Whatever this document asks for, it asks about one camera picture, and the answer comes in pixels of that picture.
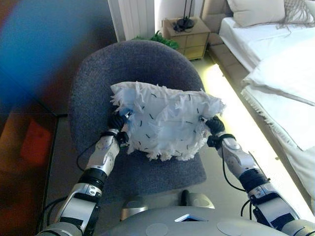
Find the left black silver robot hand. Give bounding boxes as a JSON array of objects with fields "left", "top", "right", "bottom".
[{"left": 108, "top": 112, "right": 133, "bottom": 135}]

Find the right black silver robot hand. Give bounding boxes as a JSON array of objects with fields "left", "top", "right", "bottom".
[{"left": 199, "top": 116, "right": 226, "bottom": 136}]

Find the white fringed cushion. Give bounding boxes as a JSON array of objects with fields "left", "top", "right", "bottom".
[{"left": 110, "top": 82, "right": 226, "bottom": 162}]

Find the grey fabric armchair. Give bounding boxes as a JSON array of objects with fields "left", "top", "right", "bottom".
[{"left": 68, "top": 40, "right": 207, "bottom": 197}]

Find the right silver robot leg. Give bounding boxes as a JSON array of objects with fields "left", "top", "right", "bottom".
[{"left": 181, "top": 189, "right": 215, "bottom": 209}]

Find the silver robot leg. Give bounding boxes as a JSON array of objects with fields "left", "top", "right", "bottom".
[
  {"left": 120, "top": 195, "right": 151, "bottom": 223},
  {"left": 181, "top": 189, "right": 215, "bottom": 209}
]

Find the light wooden nightstand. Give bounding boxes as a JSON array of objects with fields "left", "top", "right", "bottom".
[{"left": 162, "top": 17, "right": 211, "bottom": 61}]

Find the left silver robot leg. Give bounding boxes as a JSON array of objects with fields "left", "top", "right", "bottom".
[{"left": 120, "top": 195, "right": 151, "bottom": 223}]

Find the green potted plant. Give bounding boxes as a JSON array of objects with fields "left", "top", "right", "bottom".
[{"left": 134, "top": 30, "right": 179, "bottom": 50}]

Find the silver robot torso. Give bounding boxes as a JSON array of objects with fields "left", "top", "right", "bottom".
[{"left": 98, "top": 207, "right": 286, "bottom": 236}]

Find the dark floor rug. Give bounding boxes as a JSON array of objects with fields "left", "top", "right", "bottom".
[{"left": 0, "top": 98, "right": 60, "bottom": 236}]

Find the white curtain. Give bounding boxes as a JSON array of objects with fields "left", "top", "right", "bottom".
[{"left": 108, "top": 0, "right": 156, "bottom": 42}]

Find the beige bed pillow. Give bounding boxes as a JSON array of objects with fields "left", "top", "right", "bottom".
[{"left": 226, "top": 0, "right": 286, "bottom": 28}]

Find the grey fringed throw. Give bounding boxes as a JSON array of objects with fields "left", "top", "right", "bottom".
[{"left": 277, "top": 0, "right": 315, "bottom": 30}]

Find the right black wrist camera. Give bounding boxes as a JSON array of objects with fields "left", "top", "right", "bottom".
[{"left": 206, "top": 135, "right": 222, "bottom": 149}]

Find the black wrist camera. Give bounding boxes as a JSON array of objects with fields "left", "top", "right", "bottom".
[
  {"left": 117, "top": 132, "right": 130, "bottom": 148},
  {"left": 206, "top": 135, "right": 222, "bottom": 149}
]

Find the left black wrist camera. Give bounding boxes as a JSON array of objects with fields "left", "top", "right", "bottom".
[{"left": 117, "top": 132, "right": 130, "bottom": 148}]

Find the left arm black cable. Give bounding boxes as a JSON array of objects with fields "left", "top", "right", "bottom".
[{"left": 43, "top": 145, "right": 99, "bottom": 222}]

